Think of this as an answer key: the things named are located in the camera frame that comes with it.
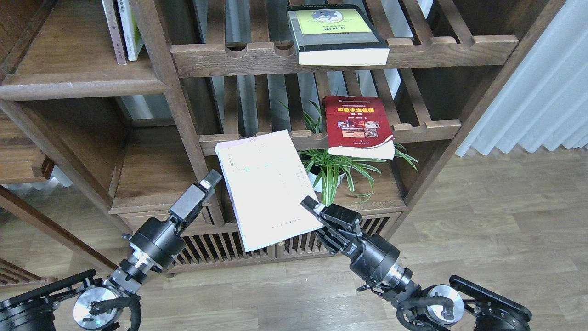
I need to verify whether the yellow and black thick book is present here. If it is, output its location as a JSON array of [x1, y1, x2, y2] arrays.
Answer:
[[286, 4, 390, 67]]

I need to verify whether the dark wooden bookshelf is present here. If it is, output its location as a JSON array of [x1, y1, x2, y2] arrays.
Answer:
[[0, 0, 566, 279]]

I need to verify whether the white green upright book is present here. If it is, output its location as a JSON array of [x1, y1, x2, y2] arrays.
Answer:
[[116, 0, 144, 61]]

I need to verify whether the red paperback book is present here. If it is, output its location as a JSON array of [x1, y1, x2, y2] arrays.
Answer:
[[323, 96, 396, 160]]

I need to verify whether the white plant pot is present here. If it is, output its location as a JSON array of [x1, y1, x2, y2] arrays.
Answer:
[[307, 165, 346, 195]]

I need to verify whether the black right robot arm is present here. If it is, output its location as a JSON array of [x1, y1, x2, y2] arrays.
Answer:
[[301, 197, 532, 331]]

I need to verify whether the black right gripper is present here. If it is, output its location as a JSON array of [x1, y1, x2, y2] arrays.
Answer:
[[301, 196, 401, 289]]

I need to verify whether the green spider plant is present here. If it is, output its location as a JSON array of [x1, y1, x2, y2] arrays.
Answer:
[[298, 96, 417, 205]]

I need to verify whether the brown upright book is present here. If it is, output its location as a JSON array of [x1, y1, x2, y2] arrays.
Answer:
[[102, 0, 127, 65]]

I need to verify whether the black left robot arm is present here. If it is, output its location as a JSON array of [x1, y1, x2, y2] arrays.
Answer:
[[0, 170, 222, 331]]

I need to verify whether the pale lilac paperback book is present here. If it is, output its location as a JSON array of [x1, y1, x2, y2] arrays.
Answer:
[[215, 130, 322, 252]]

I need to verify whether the white curtain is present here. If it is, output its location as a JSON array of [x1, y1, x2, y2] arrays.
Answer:
[[455, 0, 588, 157]]

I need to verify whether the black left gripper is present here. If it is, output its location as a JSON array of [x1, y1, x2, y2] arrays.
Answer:
[[122, 169, 222, 273]]

